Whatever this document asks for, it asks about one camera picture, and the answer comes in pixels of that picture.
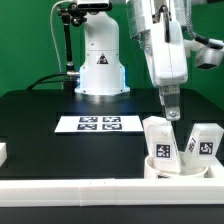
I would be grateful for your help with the white obstacle wall frame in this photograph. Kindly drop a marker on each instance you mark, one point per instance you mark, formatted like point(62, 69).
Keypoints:
point(96, 192)

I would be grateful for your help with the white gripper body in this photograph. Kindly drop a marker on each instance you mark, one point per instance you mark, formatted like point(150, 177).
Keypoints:
point(164, 51)

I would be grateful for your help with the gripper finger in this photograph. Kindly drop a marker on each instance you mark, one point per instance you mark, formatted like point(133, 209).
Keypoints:
point(170, 100)

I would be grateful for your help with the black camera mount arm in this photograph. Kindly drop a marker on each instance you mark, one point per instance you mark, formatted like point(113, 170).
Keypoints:
point(70, 15)

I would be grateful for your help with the white sheet with markers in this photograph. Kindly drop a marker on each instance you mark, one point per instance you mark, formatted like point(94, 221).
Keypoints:
point(78, 124)

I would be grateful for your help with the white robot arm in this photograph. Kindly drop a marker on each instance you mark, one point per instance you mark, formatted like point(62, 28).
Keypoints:
point(99, 73)

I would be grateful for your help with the white block at left edge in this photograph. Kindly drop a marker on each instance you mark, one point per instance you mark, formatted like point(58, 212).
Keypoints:
point(3, 153)

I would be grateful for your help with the white round stool seat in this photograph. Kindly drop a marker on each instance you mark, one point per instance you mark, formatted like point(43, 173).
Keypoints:
point(151, 172)

